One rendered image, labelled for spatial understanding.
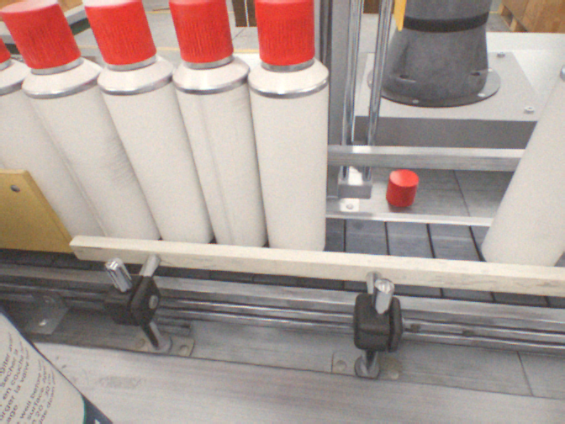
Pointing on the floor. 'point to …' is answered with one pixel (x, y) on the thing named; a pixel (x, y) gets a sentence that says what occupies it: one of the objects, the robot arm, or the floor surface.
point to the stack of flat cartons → (244, 13)
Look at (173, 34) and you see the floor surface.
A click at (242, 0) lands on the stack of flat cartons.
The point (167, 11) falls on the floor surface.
